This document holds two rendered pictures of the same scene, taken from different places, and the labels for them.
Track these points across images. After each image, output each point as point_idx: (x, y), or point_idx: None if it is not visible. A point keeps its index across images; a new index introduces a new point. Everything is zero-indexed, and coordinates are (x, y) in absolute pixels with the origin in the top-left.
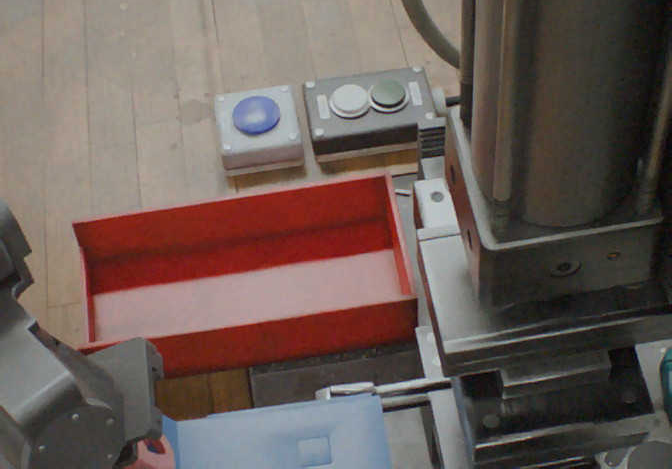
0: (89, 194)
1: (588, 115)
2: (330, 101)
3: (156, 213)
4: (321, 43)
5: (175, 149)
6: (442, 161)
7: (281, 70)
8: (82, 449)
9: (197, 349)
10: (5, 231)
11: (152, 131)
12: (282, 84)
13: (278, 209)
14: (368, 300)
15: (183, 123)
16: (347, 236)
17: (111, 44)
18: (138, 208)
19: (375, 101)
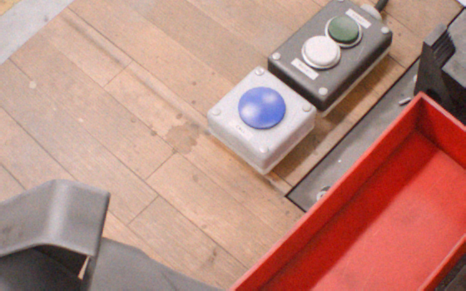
0: (166, 263)
1: None
2: (307, 61)
3: (285, 243)
4: (228, 17)
5: (200, 179)
6: (455, 61)
7: (219, 58)
8: None
9: None
10: None
11: (164, 176)
12: (232, 69)
13: (360, 174)
14: (457, 197)
15: (183, 153)
16: (403, 160)
17: (53, 122)
18: (220, 248)
19: (342, 41)
